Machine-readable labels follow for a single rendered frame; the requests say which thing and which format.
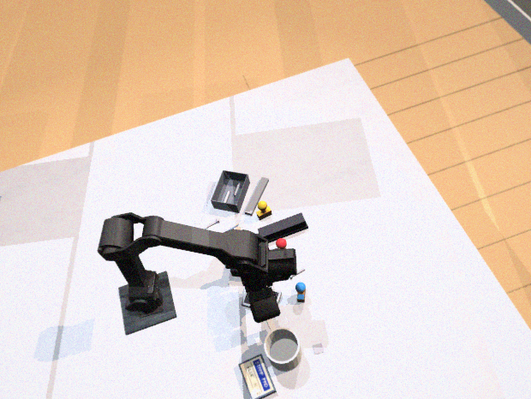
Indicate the white mug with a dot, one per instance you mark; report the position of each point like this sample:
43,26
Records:
282,347

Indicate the blue-handled stamp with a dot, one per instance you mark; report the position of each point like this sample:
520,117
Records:
301,290

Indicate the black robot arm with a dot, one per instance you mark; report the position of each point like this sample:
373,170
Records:
236,249

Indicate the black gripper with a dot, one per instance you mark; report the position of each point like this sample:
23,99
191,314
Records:
263,304

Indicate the yellow rubber stamp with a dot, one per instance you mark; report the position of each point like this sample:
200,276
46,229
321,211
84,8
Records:
264,211

